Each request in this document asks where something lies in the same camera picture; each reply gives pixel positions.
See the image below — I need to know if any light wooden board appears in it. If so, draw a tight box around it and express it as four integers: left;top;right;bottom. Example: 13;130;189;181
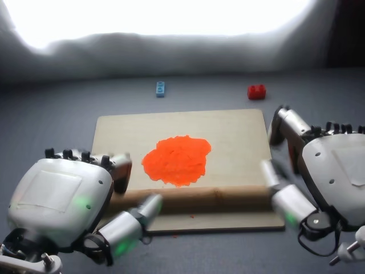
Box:
91;109;286;232

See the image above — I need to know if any red toy brick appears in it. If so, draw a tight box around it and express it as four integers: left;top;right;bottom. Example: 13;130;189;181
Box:
246;84;267;100

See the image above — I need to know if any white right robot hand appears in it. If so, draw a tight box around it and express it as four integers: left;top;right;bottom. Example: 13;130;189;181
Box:
261;104;365;243

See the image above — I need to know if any wooden rolling pin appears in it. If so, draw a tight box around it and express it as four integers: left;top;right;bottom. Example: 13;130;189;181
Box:
109;185;273;215

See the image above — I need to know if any grey table cloth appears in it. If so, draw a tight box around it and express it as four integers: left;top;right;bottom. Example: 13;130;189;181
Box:
0;67;365;274

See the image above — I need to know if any flattened orange dough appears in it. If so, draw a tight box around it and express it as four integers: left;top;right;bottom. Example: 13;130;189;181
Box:
141;135;213;188

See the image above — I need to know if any white backdrop sheet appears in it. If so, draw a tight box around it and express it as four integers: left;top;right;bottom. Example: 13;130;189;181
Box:
0;0;365;83

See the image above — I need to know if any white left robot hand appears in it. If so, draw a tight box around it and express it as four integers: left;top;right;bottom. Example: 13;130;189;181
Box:
7;147;164;266

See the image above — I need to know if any light blue toy brick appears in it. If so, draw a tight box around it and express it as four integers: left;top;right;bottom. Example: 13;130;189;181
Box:
155;81;167;99

